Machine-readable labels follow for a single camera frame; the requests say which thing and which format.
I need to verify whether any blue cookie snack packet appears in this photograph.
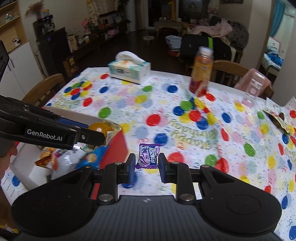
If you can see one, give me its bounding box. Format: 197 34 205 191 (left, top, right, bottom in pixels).
75 146 107 170

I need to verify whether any purple candy packet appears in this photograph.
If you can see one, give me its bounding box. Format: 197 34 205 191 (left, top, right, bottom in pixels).
135 144 161 169

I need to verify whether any brown jelly cup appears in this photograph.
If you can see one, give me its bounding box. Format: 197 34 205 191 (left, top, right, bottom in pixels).
80 120 121 153

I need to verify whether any red orange snack packet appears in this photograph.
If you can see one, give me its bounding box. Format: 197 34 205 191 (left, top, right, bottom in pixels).
35 147 57 169

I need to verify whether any person's hand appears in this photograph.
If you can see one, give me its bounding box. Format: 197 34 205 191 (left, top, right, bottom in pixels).
0 143 18 180

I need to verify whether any wooden chair left side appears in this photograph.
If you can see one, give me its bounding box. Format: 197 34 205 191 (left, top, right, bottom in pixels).
22 73 65 108

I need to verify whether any wooden chair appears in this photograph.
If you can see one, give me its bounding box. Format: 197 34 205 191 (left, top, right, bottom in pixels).
22 73 65 108
211 60 274 99

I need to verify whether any red white cardboard box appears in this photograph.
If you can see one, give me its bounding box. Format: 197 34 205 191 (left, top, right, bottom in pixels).
10 105 129 197

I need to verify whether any white cabinet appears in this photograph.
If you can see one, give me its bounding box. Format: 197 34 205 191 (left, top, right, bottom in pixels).
0 42 44 100

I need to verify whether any white silver snack packet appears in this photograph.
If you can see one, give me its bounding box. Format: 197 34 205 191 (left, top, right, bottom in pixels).
51 147 86 180

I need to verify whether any black tv stand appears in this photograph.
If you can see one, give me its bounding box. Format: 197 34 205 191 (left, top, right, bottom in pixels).
33 15 96 77

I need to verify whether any balloon birthday tablecloth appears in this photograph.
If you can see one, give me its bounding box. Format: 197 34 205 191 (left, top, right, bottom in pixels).
1 67 296 241

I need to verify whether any tissue box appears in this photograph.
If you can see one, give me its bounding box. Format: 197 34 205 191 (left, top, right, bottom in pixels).
108 51 151 84

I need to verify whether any orange juice bottle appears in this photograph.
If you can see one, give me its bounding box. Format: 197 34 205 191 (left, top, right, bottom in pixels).
189 47 214 97

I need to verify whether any wooden chair far side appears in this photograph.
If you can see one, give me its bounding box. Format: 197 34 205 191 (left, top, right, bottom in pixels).
211 60 274 99

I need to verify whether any opened dark snack wrapper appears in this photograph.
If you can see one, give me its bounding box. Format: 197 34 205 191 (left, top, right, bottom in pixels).
263 108 292 135

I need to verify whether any clear pink plastic case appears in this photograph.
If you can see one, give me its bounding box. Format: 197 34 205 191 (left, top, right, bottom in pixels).
241 70 266 108

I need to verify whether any pink cloth on chair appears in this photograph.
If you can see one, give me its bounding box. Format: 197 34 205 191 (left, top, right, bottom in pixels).
234 68 271 96

